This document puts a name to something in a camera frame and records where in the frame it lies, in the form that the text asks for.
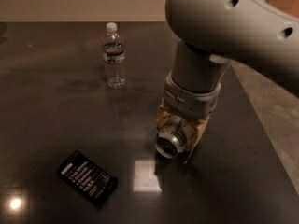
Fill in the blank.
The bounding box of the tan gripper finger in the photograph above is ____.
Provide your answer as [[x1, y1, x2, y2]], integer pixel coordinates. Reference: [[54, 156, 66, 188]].
[[156, 99, 174, 131], [184, 116, 209, 163]]

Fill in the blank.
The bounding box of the silver green 7up can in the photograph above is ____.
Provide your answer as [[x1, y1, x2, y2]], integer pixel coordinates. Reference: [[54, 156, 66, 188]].
[[155, 116, 187, 159]]

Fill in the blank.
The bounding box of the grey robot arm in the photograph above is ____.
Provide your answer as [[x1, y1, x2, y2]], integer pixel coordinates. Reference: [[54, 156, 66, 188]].
[[155, 0, 299, 159]]

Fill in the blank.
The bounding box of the clear plastic water bottle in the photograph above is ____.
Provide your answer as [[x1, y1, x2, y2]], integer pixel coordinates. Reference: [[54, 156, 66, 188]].
[[102, 22, 126, 89]]

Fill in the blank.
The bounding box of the black snack packet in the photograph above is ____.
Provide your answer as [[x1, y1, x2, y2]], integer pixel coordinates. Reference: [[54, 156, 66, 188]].
[[57, 150, 118, 205]]

